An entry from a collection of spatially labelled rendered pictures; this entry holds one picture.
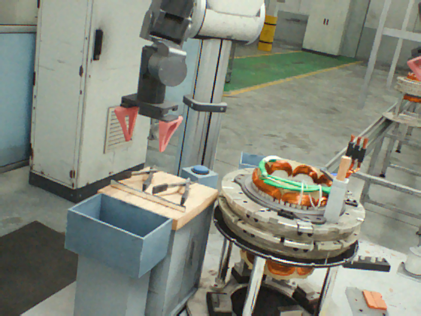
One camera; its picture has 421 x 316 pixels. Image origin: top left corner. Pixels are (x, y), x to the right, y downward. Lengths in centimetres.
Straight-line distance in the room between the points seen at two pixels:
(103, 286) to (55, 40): 245
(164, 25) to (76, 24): 222
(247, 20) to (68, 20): 194
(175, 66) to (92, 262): 40
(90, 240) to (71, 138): 237
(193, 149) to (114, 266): 63
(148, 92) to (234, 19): 48
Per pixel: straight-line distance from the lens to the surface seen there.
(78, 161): 334
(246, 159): 145
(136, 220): 102
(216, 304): 117
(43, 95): 342
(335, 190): 101
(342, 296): 143
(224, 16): 139
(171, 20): 98
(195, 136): 147
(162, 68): 92
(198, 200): 107
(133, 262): 92
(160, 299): 108
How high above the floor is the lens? 150
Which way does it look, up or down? 19 degrees down
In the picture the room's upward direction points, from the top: 10 degrees clockwise
